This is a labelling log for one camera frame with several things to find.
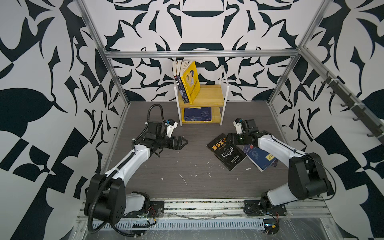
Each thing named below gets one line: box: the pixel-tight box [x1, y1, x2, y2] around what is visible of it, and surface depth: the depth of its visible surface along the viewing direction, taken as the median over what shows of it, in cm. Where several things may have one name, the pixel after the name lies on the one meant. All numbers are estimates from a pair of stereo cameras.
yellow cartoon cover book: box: [181, 61, 201, 105], surface depth 87 cm
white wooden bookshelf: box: [174, 65, 230, 127], surface depth 94 cm
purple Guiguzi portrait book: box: [173, 59, 190, 104], surface depth 83 cm
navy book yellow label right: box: [245, 147, 278, 173], surface depth 89 cm
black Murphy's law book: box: [206, 133, 247, 172], surface depth 94 cm
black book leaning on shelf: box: [173, 59, 185, 99], surface depth 82 cm
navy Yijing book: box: [184, 107, 212, 122], surface depth 105 cm
